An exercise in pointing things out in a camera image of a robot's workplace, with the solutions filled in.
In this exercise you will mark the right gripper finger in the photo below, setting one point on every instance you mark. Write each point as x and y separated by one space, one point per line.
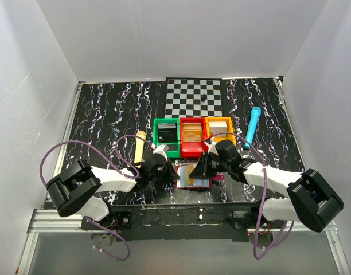
203 160
198 172

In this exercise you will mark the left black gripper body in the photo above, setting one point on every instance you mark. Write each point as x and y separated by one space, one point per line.
163 178

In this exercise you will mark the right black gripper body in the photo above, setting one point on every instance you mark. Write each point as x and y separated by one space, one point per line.
215 164

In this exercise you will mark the gold VIP credit card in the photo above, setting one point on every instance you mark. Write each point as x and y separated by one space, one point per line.
183 172

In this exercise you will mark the red leather card holder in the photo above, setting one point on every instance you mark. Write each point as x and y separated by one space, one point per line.
201 184

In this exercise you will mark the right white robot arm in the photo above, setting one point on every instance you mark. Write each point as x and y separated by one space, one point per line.
306 196

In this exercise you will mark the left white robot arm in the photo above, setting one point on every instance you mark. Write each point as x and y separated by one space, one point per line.
73 191

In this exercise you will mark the white cards in yellow bin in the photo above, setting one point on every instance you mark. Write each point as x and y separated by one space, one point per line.
216 127

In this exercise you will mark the dark cards in green bin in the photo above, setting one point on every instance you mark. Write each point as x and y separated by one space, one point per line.
167 132

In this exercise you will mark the red plastic bin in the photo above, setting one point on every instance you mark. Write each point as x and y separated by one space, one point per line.
193 150

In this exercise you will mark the green plastic bin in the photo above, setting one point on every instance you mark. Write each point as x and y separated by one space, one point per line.
174 150

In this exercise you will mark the cream toy microphone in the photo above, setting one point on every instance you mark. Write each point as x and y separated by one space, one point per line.
140 142

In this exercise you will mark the blue toy microphone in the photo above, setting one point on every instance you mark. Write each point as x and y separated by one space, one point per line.
255 114

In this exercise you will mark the checkered chessboard mat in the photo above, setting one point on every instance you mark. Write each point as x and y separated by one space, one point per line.
183 97

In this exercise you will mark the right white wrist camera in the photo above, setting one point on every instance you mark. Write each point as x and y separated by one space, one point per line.
211 144

